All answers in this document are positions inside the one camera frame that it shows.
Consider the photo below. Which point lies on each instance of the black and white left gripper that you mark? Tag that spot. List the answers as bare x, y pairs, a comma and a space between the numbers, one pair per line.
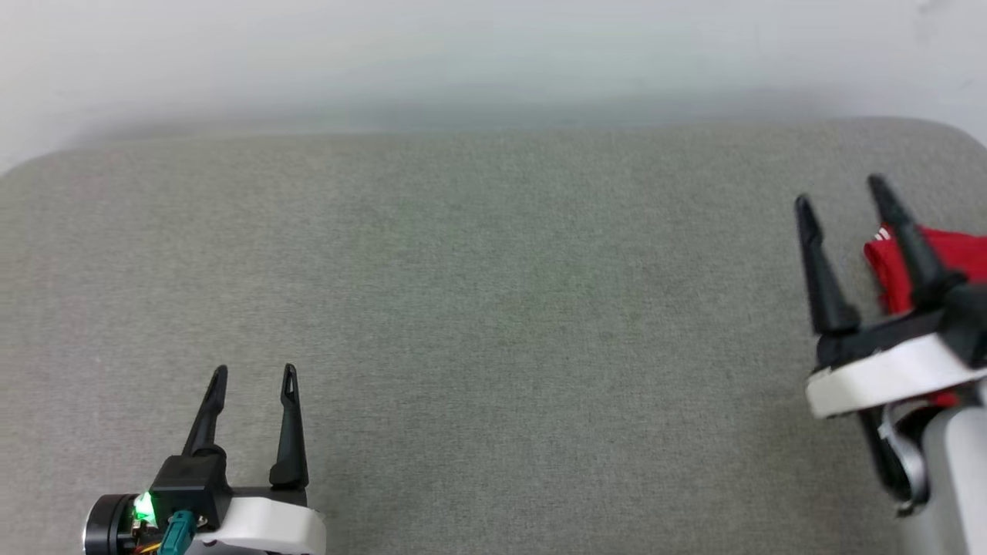
254, 524

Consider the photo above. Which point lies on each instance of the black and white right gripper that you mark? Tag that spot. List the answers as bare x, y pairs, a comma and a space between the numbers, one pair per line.
887, 374

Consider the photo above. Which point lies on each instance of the red and white garment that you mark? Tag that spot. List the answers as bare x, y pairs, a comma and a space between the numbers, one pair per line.
960, 254

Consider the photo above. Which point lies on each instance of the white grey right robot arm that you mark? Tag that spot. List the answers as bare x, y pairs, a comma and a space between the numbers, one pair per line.
952, 478

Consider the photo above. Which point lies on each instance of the grey fabric sofa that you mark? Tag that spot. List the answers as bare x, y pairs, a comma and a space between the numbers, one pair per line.
493, 308

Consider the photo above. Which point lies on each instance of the black wrist camera green light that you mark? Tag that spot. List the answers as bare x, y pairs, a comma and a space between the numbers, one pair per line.
112, 528

